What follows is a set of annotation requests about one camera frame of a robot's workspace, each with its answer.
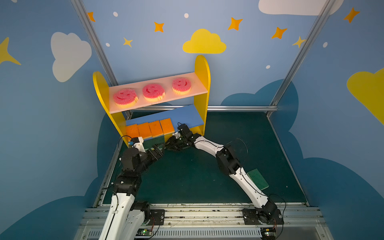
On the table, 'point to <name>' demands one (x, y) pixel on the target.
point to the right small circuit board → (268, 232)
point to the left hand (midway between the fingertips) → (160, 146)
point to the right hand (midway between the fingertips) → (165, 145)
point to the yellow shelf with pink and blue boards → (194, 116)
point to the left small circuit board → (144, 232)
